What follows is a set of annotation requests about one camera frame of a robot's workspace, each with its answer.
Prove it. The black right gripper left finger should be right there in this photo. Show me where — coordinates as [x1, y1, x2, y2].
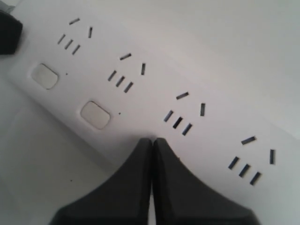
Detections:
[50, 138, 152, 225]

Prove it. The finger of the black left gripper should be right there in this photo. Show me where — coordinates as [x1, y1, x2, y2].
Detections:
[0, 11, 23, 55]

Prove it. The white five-outlet power strip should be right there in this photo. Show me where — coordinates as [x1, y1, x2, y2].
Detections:
[7, 0, 300, 224]

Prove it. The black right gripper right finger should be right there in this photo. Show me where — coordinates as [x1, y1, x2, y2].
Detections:
[152, 138, 259, 225]

